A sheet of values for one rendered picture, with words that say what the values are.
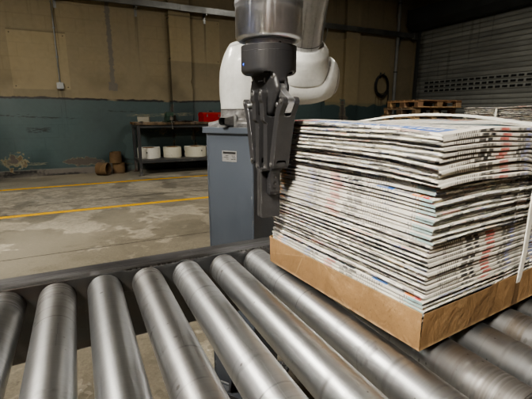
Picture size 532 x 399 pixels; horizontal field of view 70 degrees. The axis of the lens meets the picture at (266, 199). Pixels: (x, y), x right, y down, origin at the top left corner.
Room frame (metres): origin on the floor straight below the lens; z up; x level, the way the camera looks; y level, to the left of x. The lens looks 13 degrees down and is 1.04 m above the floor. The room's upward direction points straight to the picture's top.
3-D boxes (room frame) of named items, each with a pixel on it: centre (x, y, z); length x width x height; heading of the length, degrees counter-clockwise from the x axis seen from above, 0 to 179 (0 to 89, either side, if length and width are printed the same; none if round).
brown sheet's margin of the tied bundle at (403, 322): (0.50, -0.15, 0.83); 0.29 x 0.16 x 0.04; 31
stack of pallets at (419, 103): (7.85, -3.14, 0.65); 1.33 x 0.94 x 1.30; 120
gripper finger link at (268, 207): (0.54, -0.01, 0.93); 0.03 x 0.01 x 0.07; 116
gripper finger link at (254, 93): (0.55, 0.00, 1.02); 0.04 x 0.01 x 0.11; 116
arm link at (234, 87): (1.33, 0.07, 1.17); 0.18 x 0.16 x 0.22; 93
